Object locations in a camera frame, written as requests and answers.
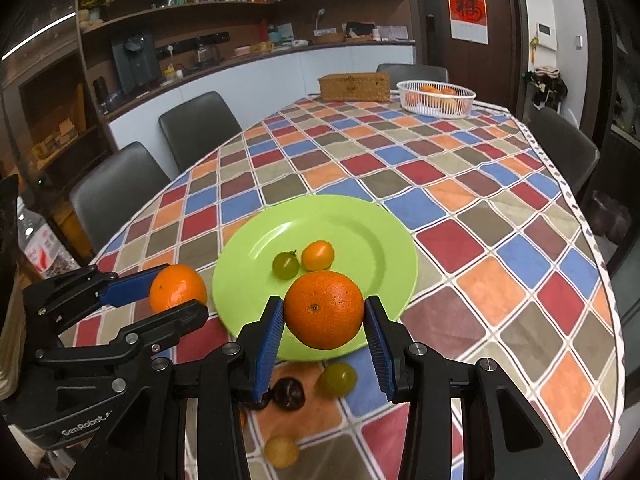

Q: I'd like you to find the orange mandarin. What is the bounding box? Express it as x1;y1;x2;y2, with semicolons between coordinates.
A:
149;264;207;314

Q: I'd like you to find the dark plum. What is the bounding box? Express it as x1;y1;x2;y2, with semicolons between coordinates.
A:
246;389;272;411
271;377;306;412

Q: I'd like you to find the brown longan fruit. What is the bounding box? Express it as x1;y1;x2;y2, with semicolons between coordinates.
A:
264;436;299;469

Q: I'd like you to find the large orange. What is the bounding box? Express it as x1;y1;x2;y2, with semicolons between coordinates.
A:
283;271;364;350

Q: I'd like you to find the green cherry tomato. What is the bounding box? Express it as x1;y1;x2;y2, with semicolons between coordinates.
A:
271;250;299;281

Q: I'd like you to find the small orange tomato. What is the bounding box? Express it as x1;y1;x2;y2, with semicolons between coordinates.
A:
300;240;335;272

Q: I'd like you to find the dark chair near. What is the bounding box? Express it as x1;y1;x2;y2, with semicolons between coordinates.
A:
70;141;170;252

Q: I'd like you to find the dark chair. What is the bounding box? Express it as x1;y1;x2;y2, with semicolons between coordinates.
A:
158;91;242;172
525;107;600;194
70;141;170;252

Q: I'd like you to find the plastic water bottle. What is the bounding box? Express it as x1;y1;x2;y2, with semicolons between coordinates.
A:
16;196;80;280

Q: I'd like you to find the checkered tablecloth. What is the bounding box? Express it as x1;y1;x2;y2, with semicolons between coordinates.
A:
64;91;626;480

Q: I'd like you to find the green plate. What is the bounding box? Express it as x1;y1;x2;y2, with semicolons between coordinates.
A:
213;195;418;337

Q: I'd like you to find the black coffee machine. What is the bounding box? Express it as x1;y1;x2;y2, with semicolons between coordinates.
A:
112;32;162;94

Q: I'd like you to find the white counter cabinet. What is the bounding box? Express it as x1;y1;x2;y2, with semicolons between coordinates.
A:
108;42;416;179

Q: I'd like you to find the wicker box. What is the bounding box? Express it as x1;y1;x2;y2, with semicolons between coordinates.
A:
318;73;390;102

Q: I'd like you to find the dark chair right side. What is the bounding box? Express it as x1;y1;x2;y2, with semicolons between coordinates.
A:
525;107;600;194

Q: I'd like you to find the white fruit basket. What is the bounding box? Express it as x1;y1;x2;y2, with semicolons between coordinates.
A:
397;80;476;119

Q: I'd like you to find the dark chair far end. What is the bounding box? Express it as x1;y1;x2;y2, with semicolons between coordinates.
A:
376;63;449;90

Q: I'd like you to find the brown door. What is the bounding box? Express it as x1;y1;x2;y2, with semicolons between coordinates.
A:
419;0;522;110

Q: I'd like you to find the red door poster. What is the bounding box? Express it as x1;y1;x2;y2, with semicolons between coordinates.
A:
447;0;488;44

